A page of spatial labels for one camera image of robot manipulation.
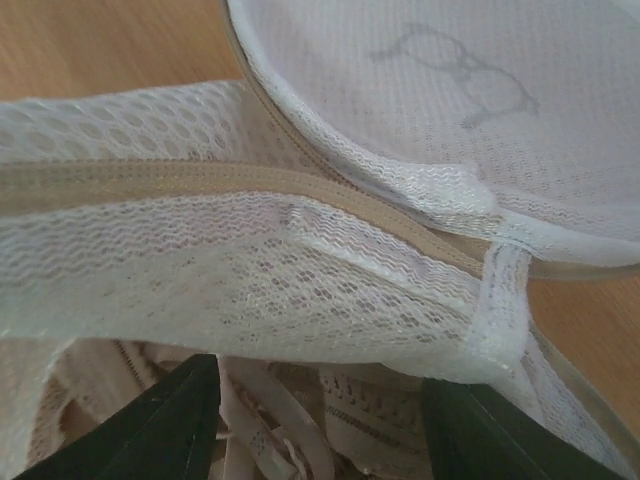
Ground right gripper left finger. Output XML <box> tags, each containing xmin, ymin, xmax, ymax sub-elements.
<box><xmin>18</xmin><ymin>354</ymin><xmax>221</xmax><ymax>480</ymax></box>

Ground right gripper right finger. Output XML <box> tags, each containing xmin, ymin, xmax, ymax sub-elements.
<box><xmin>421</xmin><ymin>379</ymin><xmax>622</xmax><ymax>480</ymax></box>

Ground pale pink lace bra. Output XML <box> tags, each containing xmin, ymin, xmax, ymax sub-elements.
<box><xmin>1</xmin><ymin>339</ymin><xmax>432</xmax><ymax>479</ymax></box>

